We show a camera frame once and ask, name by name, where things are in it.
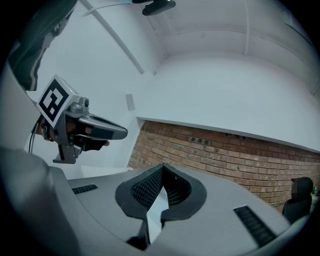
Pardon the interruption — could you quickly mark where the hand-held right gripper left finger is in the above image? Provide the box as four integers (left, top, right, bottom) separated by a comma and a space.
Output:
67, 163, 165, 244

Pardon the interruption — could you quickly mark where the grey wall panel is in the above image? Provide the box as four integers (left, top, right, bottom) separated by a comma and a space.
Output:
125, 93, 136, 112

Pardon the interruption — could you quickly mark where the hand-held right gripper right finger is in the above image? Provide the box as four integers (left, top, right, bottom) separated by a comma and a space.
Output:
148, 163, 292, 256

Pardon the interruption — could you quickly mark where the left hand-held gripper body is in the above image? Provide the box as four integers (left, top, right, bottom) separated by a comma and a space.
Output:
36, 74, 91, 165

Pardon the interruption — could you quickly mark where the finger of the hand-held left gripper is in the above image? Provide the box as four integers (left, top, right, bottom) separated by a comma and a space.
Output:
78, 113, 129, 142

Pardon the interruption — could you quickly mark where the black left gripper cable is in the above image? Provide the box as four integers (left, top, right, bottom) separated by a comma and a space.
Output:
28, 117, 42, 154

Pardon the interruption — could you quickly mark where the person's left hand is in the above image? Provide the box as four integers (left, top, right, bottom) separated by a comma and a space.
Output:
66, 119, 111, 152

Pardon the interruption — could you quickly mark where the person's green shirt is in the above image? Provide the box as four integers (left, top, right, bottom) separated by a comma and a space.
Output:
7, 0, 79, 92

